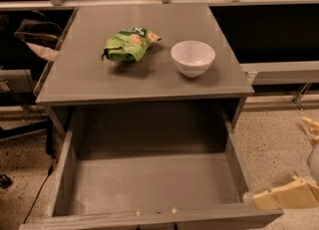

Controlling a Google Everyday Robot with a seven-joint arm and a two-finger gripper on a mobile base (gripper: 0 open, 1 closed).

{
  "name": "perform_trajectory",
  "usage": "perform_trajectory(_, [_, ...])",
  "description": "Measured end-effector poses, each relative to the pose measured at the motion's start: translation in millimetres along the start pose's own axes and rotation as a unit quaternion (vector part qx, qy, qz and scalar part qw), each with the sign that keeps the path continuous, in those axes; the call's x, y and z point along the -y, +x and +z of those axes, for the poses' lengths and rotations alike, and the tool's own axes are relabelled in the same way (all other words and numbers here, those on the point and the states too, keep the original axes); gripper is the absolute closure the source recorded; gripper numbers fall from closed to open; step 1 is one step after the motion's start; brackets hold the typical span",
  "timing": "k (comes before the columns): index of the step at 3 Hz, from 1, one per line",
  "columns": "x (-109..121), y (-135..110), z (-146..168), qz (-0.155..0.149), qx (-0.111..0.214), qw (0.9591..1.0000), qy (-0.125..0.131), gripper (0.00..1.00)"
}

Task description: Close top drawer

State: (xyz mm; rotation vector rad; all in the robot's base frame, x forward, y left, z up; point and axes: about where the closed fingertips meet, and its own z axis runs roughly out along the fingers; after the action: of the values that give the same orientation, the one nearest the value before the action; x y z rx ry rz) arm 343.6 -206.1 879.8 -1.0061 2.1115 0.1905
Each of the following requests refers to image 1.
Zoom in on grey top drawer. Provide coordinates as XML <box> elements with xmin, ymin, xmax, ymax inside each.
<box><xmin>19</xmin><ymin>101</ymin><xmax>283</xmax><ymax>230</ymax></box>

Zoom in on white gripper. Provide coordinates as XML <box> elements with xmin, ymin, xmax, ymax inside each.
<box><xmin>242</xmin><ymin>116</ymin><xmax>319</xmax><ymax>211</ymax></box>

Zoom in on green chip bag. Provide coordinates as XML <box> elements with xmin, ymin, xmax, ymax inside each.
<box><xmin>102</xmin><ymin>27</ymin><xmax>160</xmax><ymax>62</ymax></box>

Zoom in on black floor cable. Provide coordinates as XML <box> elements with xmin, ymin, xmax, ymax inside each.
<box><xmin>20</xmin><ymin>158</ymin><xmax>57</xmax><ymax>226</ymax></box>

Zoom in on white bowl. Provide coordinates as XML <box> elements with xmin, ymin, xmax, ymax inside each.
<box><xmin>170</xmin><ymin>41</ymin><xmax>215</xmax><ymax>78</ymax></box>

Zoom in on grey drawer cabinet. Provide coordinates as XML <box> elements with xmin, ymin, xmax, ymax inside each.
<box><xmin>37</xmin><ymin>3</ymin><xmax>253</xmax><ymax>133</ymax></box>

